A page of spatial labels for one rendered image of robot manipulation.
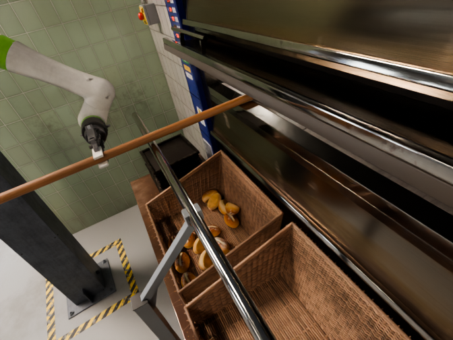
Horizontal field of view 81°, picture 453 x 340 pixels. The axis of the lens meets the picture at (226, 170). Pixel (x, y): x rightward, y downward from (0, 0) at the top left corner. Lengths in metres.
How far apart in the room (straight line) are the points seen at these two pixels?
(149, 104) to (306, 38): 1.74
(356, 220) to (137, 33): 1.81
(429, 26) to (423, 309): 0.56
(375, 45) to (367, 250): 0.49
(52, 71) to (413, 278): 1.29
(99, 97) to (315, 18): 0.87
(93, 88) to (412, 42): 1.05
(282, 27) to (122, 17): 1.54
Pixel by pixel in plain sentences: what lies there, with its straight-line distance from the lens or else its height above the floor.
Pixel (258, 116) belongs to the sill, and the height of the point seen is 1.18.
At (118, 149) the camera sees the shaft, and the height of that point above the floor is 1.20.
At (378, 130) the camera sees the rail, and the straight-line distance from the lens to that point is 0.39.
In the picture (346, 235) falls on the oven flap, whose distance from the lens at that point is 0.82.
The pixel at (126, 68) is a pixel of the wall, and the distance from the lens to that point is 2.14.
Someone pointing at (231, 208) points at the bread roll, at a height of 0.70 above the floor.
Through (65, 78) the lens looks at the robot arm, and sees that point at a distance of 1.24.
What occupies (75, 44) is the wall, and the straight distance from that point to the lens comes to 2.10.
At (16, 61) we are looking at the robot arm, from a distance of 1.27.
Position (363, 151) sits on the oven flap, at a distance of 0.41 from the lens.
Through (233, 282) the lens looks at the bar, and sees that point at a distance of 0.53.
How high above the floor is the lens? 1.63
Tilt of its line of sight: 38 degrees down
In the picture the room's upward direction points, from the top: 13 degrees counter-clockwise
